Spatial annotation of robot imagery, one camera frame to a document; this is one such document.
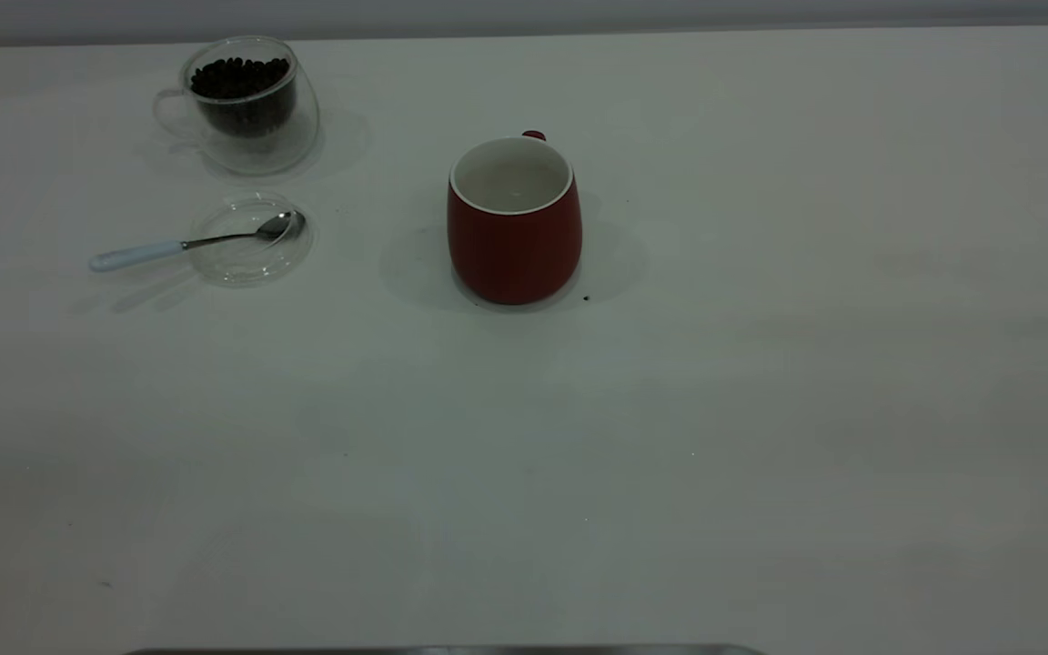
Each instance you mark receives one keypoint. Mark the red ceramic mug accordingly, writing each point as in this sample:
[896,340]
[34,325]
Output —
[513,255]

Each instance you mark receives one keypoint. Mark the coffee beans in glass cup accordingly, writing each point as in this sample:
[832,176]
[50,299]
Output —
[242,80]

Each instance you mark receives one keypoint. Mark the clear double-wall glass cup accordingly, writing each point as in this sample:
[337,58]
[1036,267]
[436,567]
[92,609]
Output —
[260,153]

